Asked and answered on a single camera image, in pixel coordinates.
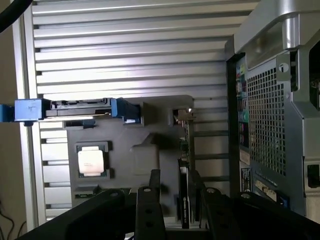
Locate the disk drive with blue carrier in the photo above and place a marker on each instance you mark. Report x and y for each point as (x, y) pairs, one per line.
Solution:
(27, 110)

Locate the green RAM stick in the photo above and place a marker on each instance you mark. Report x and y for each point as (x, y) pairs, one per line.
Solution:
(85, 195)

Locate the black graphics card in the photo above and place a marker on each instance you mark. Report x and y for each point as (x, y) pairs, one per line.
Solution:
(183, 180)

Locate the grey parts rack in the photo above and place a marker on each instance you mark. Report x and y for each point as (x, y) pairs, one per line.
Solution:
(125, 140)

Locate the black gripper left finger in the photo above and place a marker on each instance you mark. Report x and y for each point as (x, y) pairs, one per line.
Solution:
(147, 215)

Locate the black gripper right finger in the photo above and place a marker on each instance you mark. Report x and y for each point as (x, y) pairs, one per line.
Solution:
(220, 215)

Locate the silver CPU chip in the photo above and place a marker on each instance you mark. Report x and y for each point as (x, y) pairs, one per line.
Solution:
(90, 160)

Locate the silver grey PC case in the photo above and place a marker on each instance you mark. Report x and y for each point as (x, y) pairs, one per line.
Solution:
(272, 125)

